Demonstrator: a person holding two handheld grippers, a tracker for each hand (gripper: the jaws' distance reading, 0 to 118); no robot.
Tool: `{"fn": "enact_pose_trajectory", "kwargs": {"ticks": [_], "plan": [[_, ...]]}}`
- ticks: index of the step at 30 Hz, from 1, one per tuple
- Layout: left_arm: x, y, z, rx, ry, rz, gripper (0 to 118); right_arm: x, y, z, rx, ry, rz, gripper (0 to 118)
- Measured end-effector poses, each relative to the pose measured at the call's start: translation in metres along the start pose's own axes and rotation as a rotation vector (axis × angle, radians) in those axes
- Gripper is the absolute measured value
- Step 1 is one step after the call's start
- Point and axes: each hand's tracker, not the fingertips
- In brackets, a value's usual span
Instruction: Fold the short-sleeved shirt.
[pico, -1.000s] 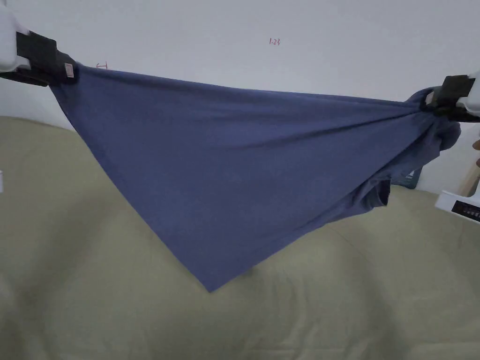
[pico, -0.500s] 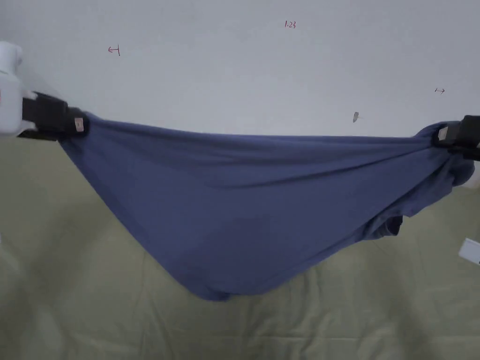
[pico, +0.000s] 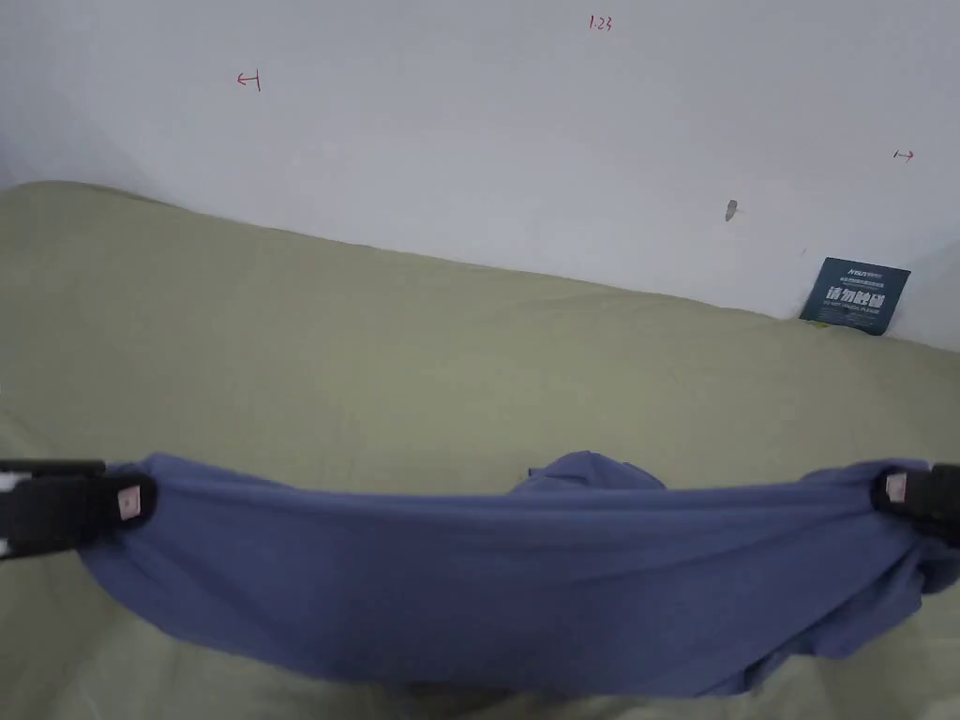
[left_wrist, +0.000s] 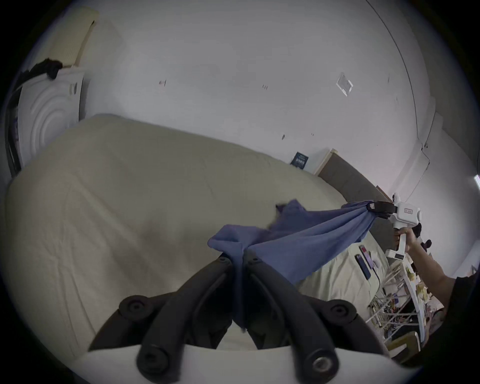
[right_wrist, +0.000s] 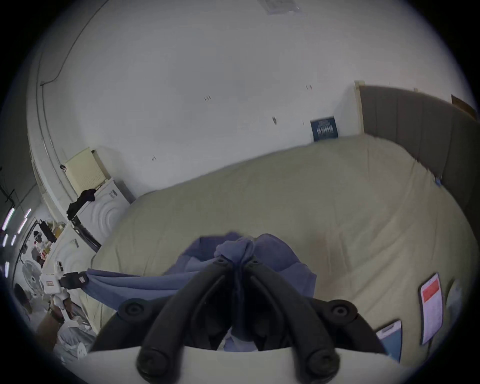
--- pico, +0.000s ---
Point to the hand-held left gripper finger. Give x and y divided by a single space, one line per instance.
67 510
52 467

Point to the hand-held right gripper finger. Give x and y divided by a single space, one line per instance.
926 499

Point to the blue shirt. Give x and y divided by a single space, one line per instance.
480 570

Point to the dark teal printed card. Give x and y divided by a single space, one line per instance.
855 296

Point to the bed with pale green sheet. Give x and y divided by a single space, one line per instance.
315 337

